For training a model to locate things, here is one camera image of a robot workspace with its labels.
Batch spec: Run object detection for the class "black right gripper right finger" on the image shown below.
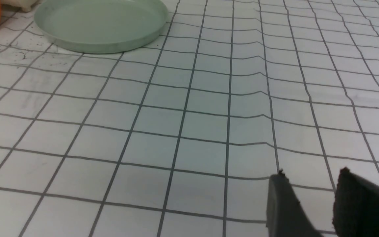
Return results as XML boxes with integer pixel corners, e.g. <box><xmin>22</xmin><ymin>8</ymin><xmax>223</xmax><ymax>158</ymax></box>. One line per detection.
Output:
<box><xmin>333</xmin><ymin>168</ymin><xmax>379</xmax><ymax>237</ymax></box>

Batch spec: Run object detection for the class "white checkered tablecloth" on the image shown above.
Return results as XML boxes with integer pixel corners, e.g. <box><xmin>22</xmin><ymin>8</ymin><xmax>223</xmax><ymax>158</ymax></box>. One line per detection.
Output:
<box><xmin>0</xmin><ymin>0</ymin><xmax>379</xmax><ymax>237</ymax></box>

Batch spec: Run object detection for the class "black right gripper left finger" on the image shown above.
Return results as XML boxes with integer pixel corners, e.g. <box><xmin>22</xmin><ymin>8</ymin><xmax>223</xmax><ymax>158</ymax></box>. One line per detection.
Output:
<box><xmin>266</xmin><ymin>169</ymin><xmax>322</xmax><ymax>237</ymax></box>

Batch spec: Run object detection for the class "pale green round plate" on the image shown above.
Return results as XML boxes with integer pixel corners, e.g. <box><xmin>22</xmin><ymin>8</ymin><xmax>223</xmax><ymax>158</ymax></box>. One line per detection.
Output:
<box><xmin>34</xmin><ymin>0</ymin><xmax>168</xmax><ymax>54</ymax></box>

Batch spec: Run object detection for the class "cream white toaster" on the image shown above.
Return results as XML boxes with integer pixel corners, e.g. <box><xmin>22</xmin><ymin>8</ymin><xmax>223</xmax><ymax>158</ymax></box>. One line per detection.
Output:
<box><xmin>0</xmin><ymin>0</ymin><xmax>40</xmax><ymax>12</ymax></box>

